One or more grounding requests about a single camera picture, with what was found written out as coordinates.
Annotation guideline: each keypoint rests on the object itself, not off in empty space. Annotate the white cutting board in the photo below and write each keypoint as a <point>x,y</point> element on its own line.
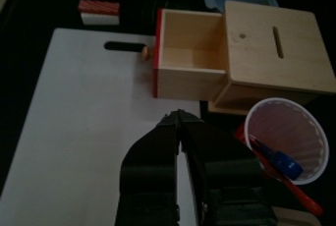
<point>79,131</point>

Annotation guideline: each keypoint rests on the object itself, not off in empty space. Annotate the white paper cup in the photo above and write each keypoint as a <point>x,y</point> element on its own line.
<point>289,138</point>

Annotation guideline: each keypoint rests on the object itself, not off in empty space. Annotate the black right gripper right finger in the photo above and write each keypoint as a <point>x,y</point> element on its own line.
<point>227,171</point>

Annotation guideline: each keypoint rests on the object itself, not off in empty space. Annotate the blue and red marker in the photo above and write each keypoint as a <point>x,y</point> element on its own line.
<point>285,180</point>

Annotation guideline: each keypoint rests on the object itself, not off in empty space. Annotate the red and white toy sushi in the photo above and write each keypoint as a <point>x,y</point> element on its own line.
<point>99,12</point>

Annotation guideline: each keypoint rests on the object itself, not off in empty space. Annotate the blue toy marker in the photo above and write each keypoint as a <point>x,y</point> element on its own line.
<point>281,159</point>

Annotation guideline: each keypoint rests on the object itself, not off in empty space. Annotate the wooden box with coin slot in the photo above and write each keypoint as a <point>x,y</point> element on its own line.
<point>271,56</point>

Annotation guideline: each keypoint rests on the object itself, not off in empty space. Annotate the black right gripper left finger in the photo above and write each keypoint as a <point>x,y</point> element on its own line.
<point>149,171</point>

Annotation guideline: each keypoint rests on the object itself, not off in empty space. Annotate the wooden drawer with red front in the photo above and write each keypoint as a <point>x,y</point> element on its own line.
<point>189,59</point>

